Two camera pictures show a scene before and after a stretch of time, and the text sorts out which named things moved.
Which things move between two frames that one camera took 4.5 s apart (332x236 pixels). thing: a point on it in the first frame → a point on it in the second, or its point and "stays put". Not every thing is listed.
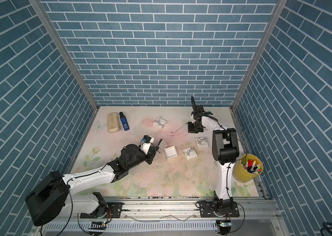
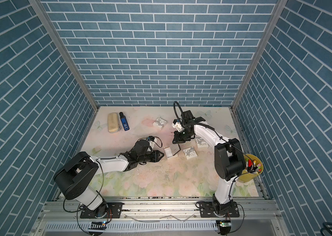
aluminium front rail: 255,217 stays put
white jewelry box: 202,142 stays put
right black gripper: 190,130 → 178,138
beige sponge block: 113,122 stays put
